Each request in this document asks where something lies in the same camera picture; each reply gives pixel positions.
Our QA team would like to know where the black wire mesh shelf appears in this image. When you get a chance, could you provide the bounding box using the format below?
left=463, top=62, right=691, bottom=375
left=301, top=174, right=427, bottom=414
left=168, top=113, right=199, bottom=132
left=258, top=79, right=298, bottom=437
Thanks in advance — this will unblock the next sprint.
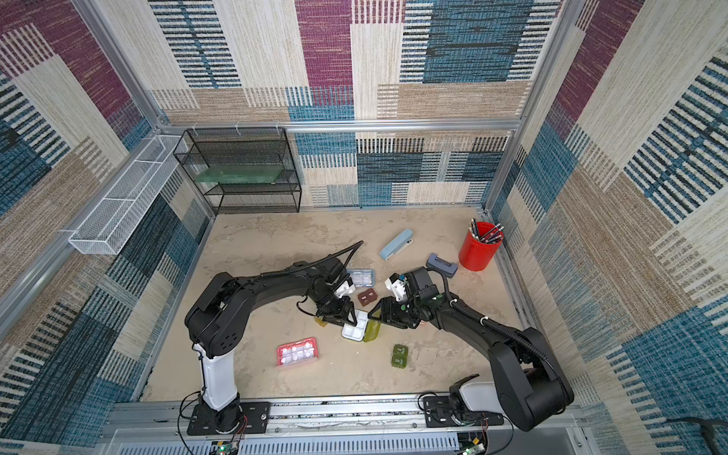
left=174, top=127, right=303, bottom=215

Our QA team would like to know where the light blue stapler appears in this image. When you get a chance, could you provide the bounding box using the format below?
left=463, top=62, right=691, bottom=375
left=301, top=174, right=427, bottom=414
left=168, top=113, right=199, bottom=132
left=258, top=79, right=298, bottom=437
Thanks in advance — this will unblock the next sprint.
left=379, top=229, right=413, bottom=261

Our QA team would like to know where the small green two-compartment pillbox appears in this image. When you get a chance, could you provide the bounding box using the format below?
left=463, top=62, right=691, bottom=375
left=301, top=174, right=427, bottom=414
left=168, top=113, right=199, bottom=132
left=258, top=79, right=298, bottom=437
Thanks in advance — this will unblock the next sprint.
left=391, top=344, right=409, bottom=369

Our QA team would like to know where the maroon two-compartment pillbox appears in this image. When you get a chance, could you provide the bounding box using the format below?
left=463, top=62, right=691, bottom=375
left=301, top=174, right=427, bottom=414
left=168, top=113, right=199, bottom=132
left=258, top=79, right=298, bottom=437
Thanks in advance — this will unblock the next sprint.
left=358, top=288, right=378, bottom=307

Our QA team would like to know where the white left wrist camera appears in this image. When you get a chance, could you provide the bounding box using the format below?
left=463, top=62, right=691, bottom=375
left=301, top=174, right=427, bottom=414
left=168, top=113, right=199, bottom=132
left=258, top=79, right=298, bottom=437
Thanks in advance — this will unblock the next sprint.
left=334, top=277, right=356, bottom=299

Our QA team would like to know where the pink pillbox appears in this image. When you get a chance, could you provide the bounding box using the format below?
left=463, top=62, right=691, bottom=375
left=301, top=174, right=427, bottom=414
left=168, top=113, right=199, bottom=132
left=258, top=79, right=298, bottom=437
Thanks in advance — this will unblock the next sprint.
left=276, top=337, right=319, bottom=367

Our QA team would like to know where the blue six-compartment pillbox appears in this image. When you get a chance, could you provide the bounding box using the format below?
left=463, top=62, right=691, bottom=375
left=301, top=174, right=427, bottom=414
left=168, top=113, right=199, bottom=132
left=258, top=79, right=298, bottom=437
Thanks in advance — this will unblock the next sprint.
left=347, top=268, right=375, bottom=288

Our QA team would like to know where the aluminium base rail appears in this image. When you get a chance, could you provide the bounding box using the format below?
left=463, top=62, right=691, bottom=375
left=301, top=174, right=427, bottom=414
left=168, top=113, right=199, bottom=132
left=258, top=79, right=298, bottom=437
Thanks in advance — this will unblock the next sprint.
left=94, top=392, right=599, bottom=454

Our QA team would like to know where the red pen cup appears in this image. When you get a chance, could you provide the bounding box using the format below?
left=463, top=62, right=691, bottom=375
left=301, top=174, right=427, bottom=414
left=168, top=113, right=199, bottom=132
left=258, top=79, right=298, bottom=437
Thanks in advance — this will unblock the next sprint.
left=459, top=219, right=504, bottom=272

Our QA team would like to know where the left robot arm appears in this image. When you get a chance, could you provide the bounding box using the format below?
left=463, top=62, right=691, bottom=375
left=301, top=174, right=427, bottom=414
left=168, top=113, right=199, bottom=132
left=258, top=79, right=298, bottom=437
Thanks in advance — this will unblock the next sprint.
left=179, top=241, right=363, bottom=439

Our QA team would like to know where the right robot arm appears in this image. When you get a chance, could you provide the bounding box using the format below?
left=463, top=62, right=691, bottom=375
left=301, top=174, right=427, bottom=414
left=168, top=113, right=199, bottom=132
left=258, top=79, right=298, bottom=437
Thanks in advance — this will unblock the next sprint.
left=368, top=267, right=574, bottom=431

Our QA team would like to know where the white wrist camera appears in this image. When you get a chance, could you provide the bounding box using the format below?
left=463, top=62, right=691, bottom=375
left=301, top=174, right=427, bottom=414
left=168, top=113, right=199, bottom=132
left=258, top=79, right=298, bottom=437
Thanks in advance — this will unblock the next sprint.
left=334, top=277, right=356, bottom=299
left=385, top=274, right=409, bottom=303

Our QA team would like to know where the white pillbox with green lid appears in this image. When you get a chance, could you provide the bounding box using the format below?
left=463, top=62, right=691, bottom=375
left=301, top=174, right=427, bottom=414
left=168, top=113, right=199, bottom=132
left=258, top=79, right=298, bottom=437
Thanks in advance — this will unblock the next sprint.
left=341, top=310, right=381, bottom=342

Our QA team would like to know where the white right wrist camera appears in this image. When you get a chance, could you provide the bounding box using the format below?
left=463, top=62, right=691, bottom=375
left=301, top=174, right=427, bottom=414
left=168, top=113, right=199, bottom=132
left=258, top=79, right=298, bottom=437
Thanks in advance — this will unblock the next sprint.
left=385, top=274, right=409, bottom=303

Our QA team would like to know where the white wire mesh basket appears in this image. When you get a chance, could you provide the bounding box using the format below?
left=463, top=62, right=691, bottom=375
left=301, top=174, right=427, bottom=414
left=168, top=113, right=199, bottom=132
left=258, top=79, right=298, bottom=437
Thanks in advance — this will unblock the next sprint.
left=68, top=135, right=179, bottom=255

